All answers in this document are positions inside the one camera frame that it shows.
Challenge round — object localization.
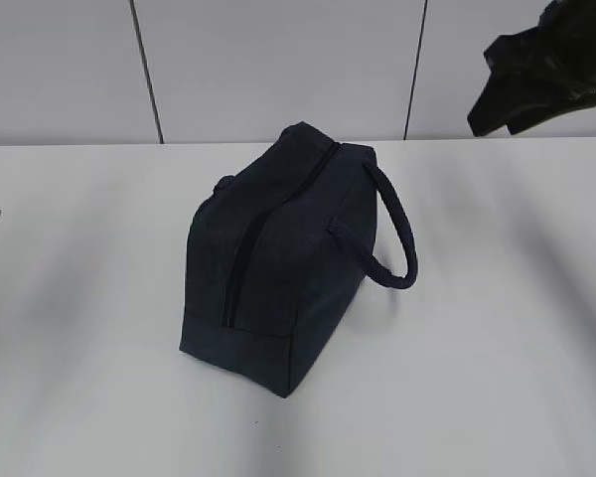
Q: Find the dark navy fabric lunch bag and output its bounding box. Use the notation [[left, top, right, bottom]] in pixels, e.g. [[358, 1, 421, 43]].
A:
[[179, 122, 418, 397]]

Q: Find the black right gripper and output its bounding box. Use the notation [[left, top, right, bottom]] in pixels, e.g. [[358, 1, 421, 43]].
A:
[[467, 0, 596, 137]]

